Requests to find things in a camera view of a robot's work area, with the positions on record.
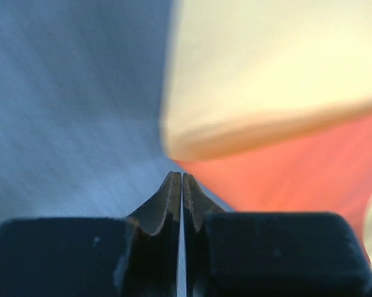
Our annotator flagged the orange wrapping paper sheet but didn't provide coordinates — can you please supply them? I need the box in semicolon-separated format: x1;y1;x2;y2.
161;1;372;265

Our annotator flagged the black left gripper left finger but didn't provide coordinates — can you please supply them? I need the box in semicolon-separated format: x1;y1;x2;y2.
0;172;181;296

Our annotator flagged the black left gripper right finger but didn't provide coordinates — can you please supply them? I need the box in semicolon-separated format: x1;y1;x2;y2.
183;174;372;296

